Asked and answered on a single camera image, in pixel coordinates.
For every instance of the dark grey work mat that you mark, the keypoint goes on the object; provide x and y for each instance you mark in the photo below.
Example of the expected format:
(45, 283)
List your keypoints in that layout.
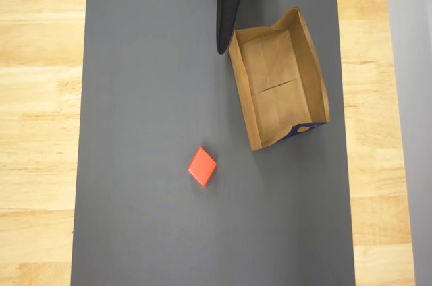
(152, 97)

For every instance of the red square block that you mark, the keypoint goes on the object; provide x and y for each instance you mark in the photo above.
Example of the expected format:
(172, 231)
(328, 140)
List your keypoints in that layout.
(202, 166)

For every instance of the open brown paper bag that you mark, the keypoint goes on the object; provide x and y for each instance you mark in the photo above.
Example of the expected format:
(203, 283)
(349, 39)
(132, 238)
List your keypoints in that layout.
(273, 73)

